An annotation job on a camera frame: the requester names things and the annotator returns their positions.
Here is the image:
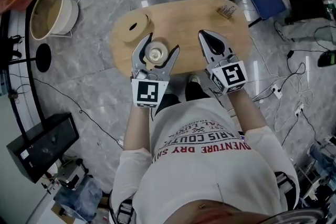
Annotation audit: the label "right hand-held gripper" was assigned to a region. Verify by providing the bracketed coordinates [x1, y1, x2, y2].
[197, 29, 249, 95]

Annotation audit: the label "black curved rail frame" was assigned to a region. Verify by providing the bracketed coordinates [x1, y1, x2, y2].
[0, 7, 47, 140]

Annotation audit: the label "person's left forearm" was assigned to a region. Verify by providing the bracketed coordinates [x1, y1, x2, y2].
[122, 104, 158, 152]

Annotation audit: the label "black round stand base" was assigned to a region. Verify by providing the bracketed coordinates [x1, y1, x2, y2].
[35, 43, 53, 73]

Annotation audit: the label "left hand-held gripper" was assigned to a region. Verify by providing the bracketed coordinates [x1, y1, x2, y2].
[130, 32, 181, 109]

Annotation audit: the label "round cream drum basket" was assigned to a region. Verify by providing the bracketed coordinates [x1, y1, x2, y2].
[29, 0, 80, 41]

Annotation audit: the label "person's white printed shirt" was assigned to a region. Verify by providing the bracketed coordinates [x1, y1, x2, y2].
[109, 98, 300, 224]

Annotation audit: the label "person's white shoe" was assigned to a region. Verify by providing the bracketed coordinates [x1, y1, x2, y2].
[187, 73, 202, 87]

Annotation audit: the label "round wooden lid with slot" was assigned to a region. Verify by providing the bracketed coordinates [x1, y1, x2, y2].
[111, 13, 153, 44]

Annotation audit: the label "white power strip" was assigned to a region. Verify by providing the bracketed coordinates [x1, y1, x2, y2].
[270, 83, 284, 100]
[294, 102, 305, 117]

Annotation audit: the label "person's black trousers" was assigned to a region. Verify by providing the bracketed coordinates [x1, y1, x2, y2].
[154, 80, 211, 116]

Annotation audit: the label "black floor cable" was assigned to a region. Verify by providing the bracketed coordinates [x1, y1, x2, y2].
[9, 73, 124, 150]

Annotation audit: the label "person's right forearm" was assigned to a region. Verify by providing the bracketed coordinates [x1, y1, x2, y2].
[225, 88, 271, 137]

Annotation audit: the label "small clear glass container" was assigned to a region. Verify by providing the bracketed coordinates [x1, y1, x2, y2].
[145, 37, 169, 63]

